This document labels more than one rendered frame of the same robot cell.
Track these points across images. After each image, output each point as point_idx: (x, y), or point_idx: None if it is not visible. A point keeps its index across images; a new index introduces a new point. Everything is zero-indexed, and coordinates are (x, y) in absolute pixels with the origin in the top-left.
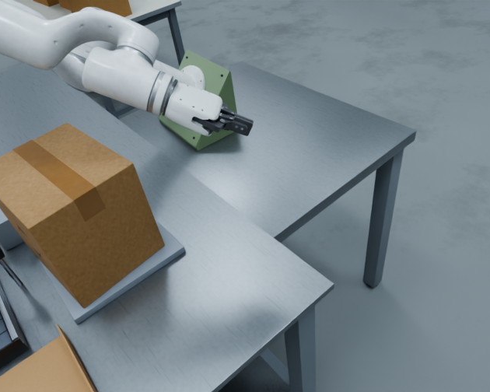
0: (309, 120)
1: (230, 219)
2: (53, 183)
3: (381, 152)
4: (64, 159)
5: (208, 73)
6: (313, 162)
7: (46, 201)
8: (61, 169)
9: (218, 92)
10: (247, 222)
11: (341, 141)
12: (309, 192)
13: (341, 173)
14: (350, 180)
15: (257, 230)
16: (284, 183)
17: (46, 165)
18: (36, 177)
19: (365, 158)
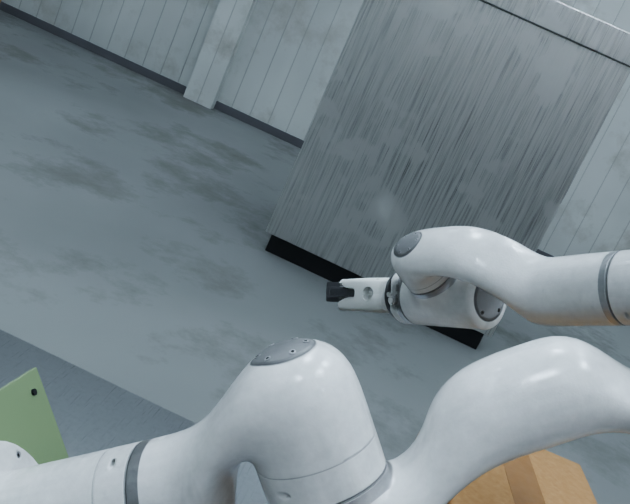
0: None
1: (252, 494)
2: (533, 468)
3: (9, 336)
4: (501, 475)
5: (6, 424)
6: (67, 406)
7: (550, 463)
8: (514, 470)
9: (54, 427)
10: (243, 475)
11: None
12: (143, 413)
13: (80, 379)
14: (93, 374)
15: (250, 464)
16: (139, 439)
17: (528, 491)
18: (549, 492)
19: (30, 352)
